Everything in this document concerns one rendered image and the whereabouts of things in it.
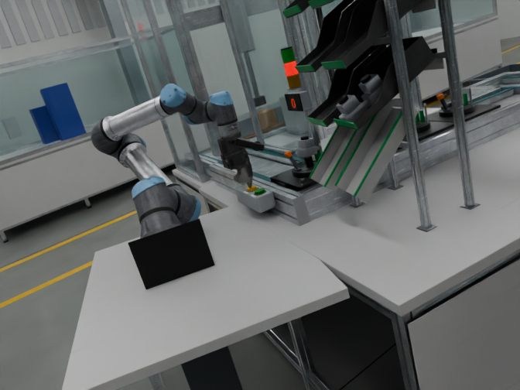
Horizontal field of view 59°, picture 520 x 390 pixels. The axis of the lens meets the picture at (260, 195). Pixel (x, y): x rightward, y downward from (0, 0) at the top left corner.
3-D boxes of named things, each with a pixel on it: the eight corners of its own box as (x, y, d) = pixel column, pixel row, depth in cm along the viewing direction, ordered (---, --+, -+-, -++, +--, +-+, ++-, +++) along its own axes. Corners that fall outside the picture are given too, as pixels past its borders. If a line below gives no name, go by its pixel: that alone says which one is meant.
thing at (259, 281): (63, 410, 101) (59, 400, 100) (97, 258, 185) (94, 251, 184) (350, 298, 113) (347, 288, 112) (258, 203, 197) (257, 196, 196)
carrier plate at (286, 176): (301, 193, 158) (299, 187, 157) (271, 182, 179) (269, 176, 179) (357, 169, 166) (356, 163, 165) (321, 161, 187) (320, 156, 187)
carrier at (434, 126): (412, 146, 174) (406, 114, 171) (372, 141, 196) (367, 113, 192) (458, 127, 182) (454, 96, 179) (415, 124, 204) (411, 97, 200)
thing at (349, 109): (351, 126, 123) (336, 106, 121) (343, 124, 128) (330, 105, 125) (374, 105, 124) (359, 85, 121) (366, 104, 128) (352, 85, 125)
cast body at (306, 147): (302, 158, 167) (299, 138, 165) (296, 156, 171) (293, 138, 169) (322, 152, 170) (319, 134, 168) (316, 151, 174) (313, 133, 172)
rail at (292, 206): (299, 226, 154) (292, 196, 151) (213, 183, 234) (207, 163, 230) (313, 220, 156) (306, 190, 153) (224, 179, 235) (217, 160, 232)
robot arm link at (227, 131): (233, 119, 168) (241, 120, 161) (237, 131, 170) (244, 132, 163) (214, 125, 166) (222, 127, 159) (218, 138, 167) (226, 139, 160)
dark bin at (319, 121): (326, 127, 133) (312, 107, 130) (310, 123, 145) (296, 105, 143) (397, 63, 134) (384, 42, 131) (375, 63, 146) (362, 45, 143)
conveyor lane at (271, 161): (307, 216, 161) (301, 189, 158) (224, 179, 236) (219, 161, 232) (371, 187, 170) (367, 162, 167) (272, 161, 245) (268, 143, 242)
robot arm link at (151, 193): (131, 222, 145) (121, 187, 151) (159, 229, 157) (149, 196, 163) (157, 203, 141) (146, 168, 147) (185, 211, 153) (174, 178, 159)
